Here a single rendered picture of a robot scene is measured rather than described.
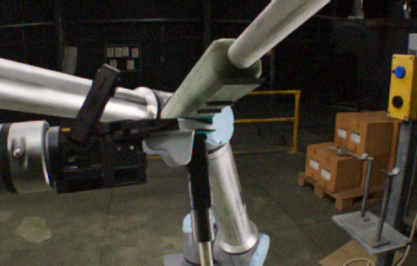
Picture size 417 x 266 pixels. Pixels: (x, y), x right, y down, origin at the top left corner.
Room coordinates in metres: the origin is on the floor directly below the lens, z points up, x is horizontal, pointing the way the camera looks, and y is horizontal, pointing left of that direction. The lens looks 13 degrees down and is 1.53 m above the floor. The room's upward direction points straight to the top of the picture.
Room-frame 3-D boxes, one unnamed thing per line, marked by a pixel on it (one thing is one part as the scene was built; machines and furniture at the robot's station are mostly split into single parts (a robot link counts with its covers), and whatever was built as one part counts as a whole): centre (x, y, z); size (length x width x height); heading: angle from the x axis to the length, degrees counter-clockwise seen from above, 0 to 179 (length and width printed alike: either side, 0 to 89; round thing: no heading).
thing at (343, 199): (3.41, -1.78, 0.07); 1.20 x 0.80 x 0.14; 109
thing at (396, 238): (1.18, -0.72, 0.78); 0.31 x 0.23 x 0.01; 12
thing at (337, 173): (3.17, -1.42, 0.32); 0.38 x 0.29 x 0.36; 109
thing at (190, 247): (1.12, 0.02, 0.83); 0.17 x 0.15 x 0.18; 59
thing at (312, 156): (3.48, -1.37, 0.32); 0.38 x 0.29 x 0.36; 111
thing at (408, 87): (1.21, -0.80, 1.42); 0.12 x 0.06 x 0.26; 12
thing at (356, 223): (1.18, -0.70, 0.95); 0.26 x 0.15 x 0.32; 12
